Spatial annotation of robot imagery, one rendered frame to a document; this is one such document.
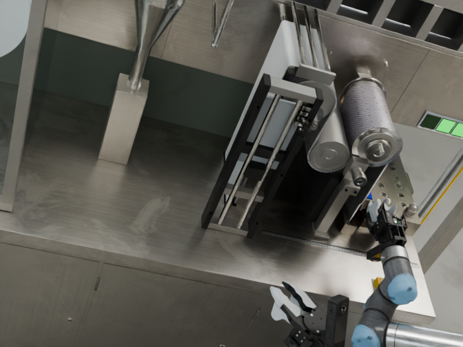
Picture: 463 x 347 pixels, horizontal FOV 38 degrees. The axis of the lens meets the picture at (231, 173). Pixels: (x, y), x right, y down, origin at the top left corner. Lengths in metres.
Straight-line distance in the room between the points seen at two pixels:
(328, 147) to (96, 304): 0.84
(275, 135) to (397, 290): 0.51
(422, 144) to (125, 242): 3.11
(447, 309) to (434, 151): 1.39
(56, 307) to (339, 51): 1.18
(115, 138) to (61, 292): 0.48
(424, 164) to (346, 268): 2.47
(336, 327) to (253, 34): 1.04
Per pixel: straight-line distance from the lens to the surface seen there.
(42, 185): 1.99
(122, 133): 2.03
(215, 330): 2.18
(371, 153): 2.00
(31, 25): 1.53
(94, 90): 2.28
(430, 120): 2.42
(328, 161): 2.03
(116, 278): 1.99
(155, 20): 1.80
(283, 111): 1.77
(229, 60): 2.18
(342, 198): 2.08
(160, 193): 2.06
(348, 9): 2.20
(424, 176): 4.42
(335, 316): 1.41
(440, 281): 3.78
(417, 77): 2.31
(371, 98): 2.10
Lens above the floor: 2.30
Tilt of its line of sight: 39 degrees down
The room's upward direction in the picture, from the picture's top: 24 degrees clockwise
